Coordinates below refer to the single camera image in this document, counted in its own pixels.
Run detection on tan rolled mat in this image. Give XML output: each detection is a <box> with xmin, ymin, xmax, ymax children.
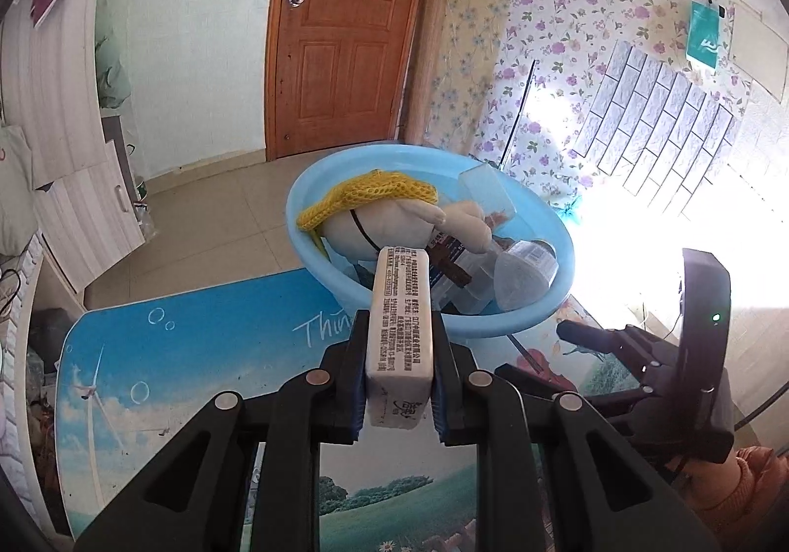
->
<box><xmin>403</xmin><ymin>0</ymin><xmax>458</xmax><ymax>147</ymax></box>

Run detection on white brick patterned counter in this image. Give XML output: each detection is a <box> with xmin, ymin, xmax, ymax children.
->
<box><xmin>0</xmin><ymin>232</ymin><xmax>87</xmax><ymax>531</ymax></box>

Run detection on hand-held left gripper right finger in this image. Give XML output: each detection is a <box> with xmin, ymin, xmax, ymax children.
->
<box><xmin>430</xmin><ymin>311</ymin><xmax>722</xmax><ymax>552</ymax></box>

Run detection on clear plastic bottle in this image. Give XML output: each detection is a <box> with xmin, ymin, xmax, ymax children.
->
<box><xmin>490</xmin><ymin>240</ymin><xmax>559</xmax><ymax>312</ymax></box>

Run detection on light blue plastic basin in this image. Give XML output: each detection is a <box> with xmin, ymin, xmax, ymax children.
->
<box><xmin>287</xmin><ymin>142</ymin><xmax>575</xmax><ymax>339</ymax></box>

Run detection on green wall card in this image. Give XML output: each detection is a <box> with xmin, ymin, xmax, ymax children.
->
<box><xmin>686</xmin><ymin>0</ymin><xmax>729</xmax><ymax>71</ymax></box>

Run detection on black cable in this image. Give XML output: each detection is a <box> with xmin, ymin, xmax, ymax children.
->
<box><xmin>671</xmin><ymin>355</ymin><xmax>789</xmax><ymax>486</ymax></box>

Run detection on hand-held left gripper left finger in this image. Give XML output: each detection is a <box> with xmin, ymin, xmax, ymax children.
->
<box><xmin>72</xmin><ymin>310</ymin><xmax>371</xmax><ymax>552</ymax></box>

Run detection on white brick wall sticker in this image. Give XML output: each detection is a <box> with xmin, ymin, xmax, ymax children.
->
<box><xmin>573</xmin><ymin>39</ymin><xmax>754</xmax><ymax>199</ymax></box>

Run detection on thin black rod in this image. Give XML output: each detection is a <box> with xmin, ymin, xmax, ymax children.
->
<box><xmin>498</xmin><ymin>59</ymin><xmax>547</xmax><ymax>372</ymax></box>

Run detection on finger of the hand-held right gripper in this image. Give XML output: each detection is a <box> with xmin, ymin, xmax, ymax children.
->
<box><xmin>495</xmin><ymin>363</ymin><xmax>642</xmax><ymax>415</ymax></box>
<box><xmin>556</xmin><ymin>321</ymin><xmax>652</xmax><ymax>362</ymax></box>

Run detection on clear plastic box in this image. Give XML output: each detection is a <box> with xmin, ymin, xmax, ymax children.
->
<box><xmin>459</xmin><ymin>164</ymin><xmax>515</xmax><ymax>220</ymax></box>

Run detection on scenery printed desktop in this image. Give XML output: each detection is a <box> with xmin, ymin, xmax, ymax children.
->
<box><xmin>54</xmin><ymin>265</ymin><xmax>642</xmax><ymax>552</ymax></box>

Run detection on pale green tote bag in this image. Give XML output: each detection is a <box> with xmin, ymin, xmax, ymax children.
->
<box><xmin>0</xmin><ymin>124</ymin><xmax>36</xmax><ymax>257</ymax></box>

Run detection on white panelled cabinet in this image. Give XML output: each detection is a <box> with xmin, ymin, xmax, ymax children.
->
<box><xmin>0</xmin><ymin>0</ymin><xmax>149</xmax><ymax>294</ymax></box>

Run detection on person's orange clothing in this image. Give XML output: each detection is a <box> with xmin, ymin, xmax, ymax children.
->
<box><xmin>681</xmin><ymin>444</ymin><xmax>776</xmax><ymax>536</ymax></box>

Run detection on white soap bar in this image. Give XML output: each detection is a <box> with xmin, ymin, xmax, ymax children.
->
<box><xmin>363</xmin><ymin>245</ymin><xmax>432</xmax><ymax>430</ymax></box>

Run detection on clear floss pick box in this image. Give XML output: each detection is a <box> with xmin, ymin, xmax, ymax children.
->
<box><xmin>428</xmin><ymin>232</ymin><xmax>494</xmax><ymax>312</ymax></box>

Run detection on cream plush toy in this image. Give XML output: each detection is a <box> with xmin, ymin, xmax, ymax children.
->
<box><xmin>323</xmin><ymin>198</ymin><xmax>494</xmax><ymax>282</ymax></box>

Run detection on brown wooden door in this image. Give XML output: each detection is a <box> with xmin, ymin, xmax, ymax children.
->
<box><xmin>265</xmin><ymin>0</ymin><xmax>440</xmax><ymax>162</ymax></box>

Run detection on pale green hanging cloth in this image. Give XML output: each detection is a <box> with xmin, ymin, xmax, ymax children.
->
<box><xmin>92</xmin><ymin>31</ymin><xmax>134</xmax><ymax>109</ymax></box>

